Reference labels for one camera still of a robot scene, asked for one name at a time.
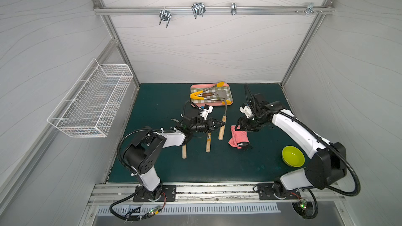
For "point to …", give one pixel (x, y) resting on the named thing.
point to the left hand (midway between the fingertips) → (225, 126)
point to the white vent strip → (148, 210)
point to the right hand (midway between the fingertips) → (240, 128)
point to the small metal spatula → (222, 93)
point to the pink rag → (237, 137)
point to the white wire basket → (91, 107)
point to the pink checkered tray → (196, 87)
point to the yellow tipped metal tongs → (194, 94)
